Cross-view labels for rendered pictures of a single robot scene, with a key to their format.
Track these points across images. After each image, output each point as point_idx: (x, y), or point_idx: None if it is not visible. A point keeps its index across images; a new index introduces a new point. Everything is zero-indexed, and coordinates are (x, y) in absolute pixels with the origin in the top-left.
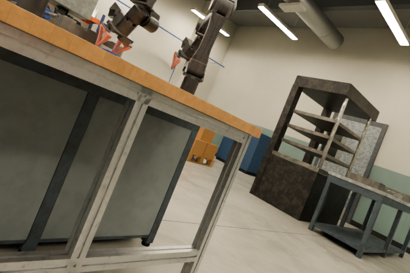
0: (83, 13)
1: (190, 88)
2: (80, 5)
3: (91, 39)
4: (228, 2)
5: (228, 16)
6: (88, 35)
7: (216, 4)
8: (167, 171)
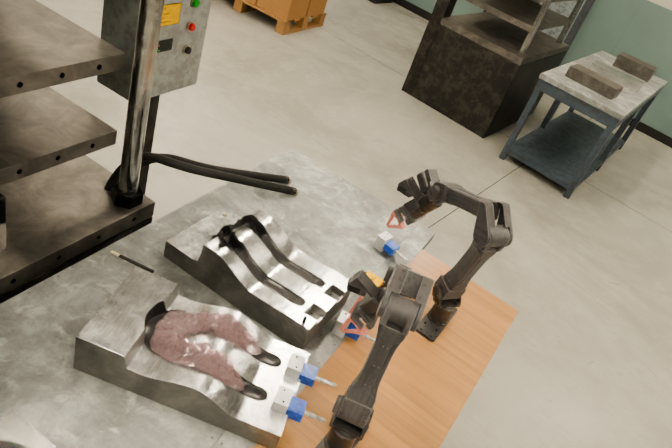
0: (186, 82)
1: (446, 319)
2: (180, 75)
3: (327, 315)
4: (503, 237)
5: (501, 250)
6: (325, 316)
7: (488, 246)
8: None
